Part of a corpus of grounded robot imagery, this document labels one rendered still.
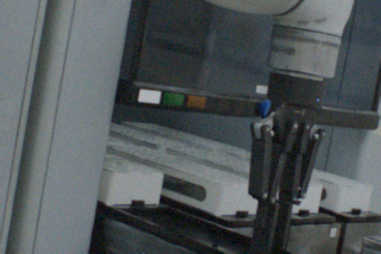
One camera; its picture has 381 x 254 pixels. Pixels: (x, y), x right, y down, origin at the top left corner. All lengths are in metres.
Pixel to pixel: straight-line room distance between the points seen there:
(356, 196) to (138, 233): 0.53
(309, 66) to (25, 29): 0.35
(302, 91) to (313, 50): 0.05
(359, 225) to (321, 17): 0.55
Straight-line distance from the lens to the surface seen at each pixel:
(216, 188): 1.30
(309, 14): 1.08
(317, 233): 1.44
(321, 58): 1.10
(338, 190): 1.54
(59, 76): 1.13
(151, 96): 1.20
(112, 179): 1.24
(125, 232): 1.19
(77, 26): 1.14
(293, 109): 1.12
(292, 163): 1.15
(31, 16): 1.10
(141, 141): 1.65
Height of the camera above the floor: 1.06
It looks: 3 degrees down
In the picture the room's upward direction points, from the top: 10 degrees clockwise
